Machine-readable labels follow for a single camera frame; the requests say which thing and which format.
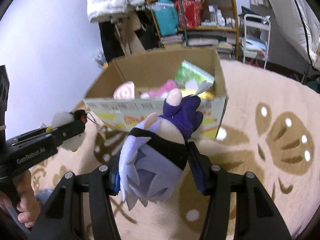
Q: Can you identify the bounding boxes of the beige hanging coat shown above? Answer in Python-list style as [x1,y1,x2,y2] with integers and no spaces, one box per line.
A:
[114,12,145,56]

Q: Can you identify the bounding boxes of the person's left hand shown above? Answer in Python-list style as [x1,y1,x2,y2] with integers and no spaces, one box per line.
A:
[0,171,42,228]

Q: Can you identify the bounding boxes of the white-haired plush doll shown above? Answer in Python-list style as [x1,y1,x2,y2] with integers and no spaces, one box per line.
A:
[117,88,204,210]

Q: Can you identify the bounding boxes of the white fluffy chick keychain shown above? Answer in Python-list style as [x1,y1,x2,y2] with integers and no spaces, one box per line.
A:
[46,109,87,152]

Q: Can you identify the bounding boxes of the teal storage bag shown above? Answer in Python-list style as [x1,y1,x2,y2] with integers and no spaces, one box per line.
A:
[151,0,180,36]

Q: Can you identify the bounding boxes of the green tissue pack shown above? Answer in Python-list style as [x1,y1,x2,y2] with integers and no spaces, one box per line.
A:
[175,60,215,87]

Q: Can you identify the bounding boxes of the red patterned bag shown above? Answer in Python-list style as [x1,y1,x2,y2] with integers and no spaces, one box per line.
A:
[182,0,204,29]

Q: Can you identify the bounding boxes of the wooden shelf unit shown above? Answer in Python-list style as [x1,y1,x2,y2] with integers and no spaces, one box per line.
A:
[146,0,239,59]

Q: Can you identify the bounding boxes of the pink plush toy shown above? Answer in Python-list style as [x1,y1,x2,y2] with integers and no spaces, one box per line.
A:
[140,79,177,99]

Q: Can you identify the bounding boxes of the yellow plush toy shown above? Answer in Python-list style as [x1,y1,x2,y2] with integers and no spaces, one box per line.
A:
[181,89,214,100]

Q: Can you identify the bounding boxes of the beige patterned plush rug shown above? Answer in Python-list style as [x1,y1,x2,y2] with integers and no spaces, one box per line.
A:
[30,60,320,240]

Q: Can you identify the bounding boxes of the white bedding with black trim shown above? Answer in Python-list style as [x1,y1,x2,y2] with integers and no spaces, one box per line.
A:
[269,0,319,70]

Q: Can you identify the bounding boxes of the pink swirl plush cushion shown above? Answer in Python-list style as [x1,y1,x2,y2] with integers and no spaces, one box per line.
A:
[113,81,135,99]

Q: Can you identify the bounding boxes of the white utility cart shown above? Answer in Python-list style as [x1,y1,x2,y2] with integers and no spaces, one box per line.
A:
[241,13,271,69]

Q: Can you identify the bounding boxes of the open cardboard box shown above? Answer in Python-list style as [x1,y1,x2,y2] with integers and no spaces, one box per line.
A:
[84,48,227,139]

